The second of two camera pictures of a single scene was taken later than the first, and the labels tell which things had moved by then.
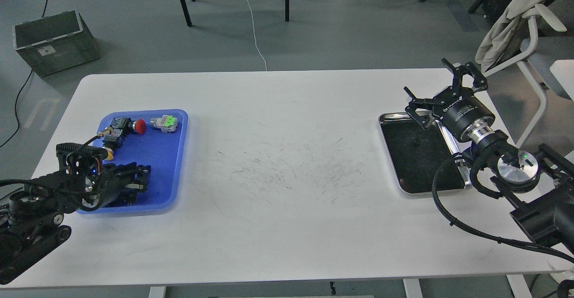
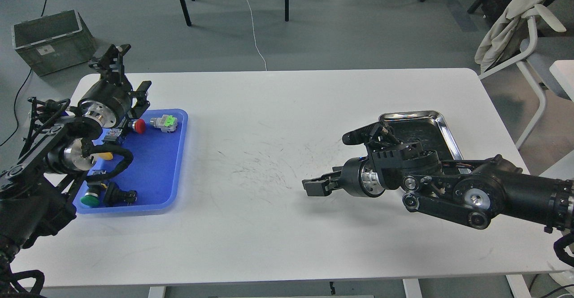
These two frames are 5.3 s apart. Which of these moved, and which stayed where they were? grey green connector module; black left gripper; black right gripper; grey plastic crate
Moved: black right gripper; black left gripper
Stayed: grey green connector module; grey plastic crate
